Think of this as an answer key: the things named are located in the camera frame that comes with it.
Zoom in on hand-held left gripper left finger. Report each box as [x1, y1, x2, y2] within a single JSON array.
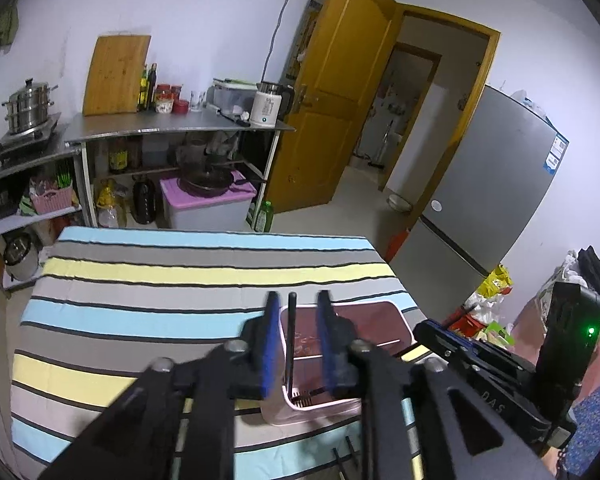
[[37, 291, 286, 480]]

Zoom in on black wok pan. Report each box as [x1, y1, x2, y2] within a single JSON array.
[[177, 167, 248, 197]]

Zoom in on rice cooker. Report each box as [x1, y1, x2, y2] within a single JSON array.
[[3, 232, 41, 281]]

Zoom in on dark glass jug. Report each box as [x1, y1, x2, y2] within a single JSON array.
[[131, 178, 157, 225]]

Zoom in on brown sauce bottle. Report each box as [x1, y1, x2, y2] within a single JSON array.
[[107, 137, 129, 173]]

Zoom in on striped table cloth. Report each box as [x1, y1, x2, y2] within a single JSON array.
[[10, 226, 431, 480]]

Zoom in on steel steamer pot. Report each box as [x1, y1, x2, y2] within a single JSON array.
[[1, 78, 59, 135]]

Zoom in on clear plastic food container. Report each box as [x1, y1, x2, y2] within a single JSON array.
[[207, 78, 258, 116]]

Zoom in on yellow wooden door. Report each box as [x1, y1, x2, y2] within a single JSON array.
[[262, 0, 398, 217]]

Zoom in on pink plastic utensil basket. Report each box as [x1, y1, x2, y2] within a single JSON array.
[[260, 302, 414, 427]]

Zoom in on blue patterned clothing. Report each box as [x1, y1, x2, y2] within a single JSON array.
[[565, 360, 600, 478]]

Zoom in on white plastic bag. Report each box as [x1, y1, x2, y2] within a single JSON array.
[[510, 89, 551, 121]]

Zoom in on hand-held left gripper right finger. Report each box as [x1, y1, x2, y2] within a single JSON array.
[[316, 290, 556, 480]]

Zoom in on red cardboard box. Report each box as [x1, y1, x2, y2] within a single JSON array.
[[447, 310, 486, 341]]

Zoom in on grey refrigerator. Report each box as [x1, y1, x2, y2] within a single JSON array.
[[390, 84, 572, 306]]

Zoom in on wooden cutting board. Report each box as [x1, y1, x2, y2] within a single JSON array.
[[82, 35, 152, 117]]

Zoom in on green plastic bottle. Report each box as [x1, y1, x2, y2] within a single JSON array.
[[255, 201, 273, 233]]

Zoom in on large yellow oil bottle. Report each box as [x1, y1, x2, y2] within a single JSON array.
[[96, 180, 128, 228]]

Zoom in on yellow snack packets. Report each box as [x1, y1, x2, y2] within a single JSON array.
[[472, 265, 513, 311]]

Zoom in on black bag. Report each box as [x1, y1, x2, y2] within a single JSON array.
[[577, 246, 600, 306]]

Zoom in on dark sauce bottle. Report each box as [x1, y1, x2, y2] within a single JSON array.
[[147, 63, 159, 111]]

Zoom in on small pink shelf basket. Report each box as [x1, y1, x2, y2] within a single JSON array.
[[31, 186, 74, 214]]

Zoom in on gas stove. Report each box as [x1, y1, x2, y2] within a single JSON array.
[[0, 112, 63, 163]]

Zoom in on yellow wooden door frame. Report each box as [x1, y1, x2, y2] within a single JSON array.
[[380, 2, 502, 193]]

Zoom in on purple lid storage box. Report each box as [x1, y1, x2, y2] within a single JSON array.
[[160, 176, 257, 231]]

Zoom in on black appliance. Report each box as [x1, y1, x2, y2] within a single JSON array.
[[0, 180, 23, 223]]

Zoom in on steel kitchen table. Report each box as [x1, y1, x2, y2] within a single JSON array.
[[64, 107, 297, 233]]

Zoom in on red lid jar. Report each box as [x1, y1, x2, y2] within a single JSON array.
[[155, 84, 175, 113]]

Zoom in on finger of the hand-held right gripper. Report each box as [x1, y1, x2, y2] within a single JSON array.
[[412, 319, 486, 361]]

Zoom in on green hanging cloth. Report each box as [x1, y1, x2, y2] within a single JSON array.
[[0, 2, 21, 51]]

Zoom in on black kitchen knife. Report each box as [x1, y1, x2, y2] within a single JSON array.
[[217, 109, 251, 127]]

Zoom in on white electric kettle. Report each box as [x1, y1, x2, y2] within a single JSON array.
[[250, 81, 296, 128]]

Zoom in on wall cable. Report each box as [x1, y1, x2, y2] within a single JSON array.
[[262, 0, 301, 83]]

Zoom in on low steel shelf unit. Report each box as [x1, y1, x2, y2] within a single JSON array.
[[0, 142, 88, 291]]

